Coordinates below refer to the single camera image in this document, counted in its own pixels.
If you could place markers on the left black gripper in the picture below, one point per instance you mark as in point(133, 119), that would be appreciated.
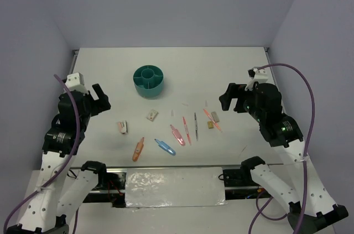
point(98, 106)

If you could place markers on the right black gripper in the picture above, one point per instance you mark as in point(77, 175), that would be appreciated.
point(232, 89)

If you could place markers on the orange slim pen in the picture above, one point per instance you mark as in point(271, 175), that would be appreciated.
point(212, 120)

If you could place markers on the red slim pen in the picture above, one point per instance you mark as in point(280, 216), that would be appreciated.
point(187, 130)

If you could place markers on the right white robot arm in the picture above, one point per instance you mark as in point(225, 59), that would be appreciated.
point(308, 205)

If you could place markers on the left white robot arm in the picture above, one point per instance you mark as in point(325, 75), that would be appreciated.
point(49, 208)

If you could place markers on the grey eraser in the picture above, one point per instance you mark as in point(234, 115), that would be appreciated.
point(215, 116)

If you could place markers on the small brown eraser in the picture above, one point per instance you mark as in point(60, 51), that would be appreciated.
point(210, 124)

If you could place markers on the teal round desk organizer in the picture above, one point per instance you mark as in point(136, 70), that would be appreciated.
point(148, 81)

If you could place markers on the pink highlighter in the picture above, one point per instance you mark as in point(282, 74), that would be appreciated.
point(177, 135)

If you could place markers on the orange highlighter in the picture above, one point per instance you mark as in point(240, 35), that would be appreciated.
point(138, 150)

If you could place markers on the blue highlighter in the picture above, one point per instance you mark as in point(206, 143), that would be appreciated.
point(165, 147)

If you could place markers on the silver foil sheet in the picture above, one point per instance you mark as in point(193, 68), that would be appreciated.
point(174, 187)

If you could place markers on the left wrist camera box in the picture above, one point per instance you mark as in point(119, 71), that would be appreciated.
point(75, 82)

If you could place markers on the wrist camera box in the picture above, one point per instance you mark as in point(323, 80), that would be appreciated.
point(257, 75)
point(75, 82)

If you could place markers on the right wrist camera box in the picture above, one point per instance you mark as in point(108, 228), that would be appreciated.
point(257, 75)

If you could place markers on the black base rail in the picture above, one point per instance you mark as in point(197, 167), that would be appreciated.
point(111, 189)

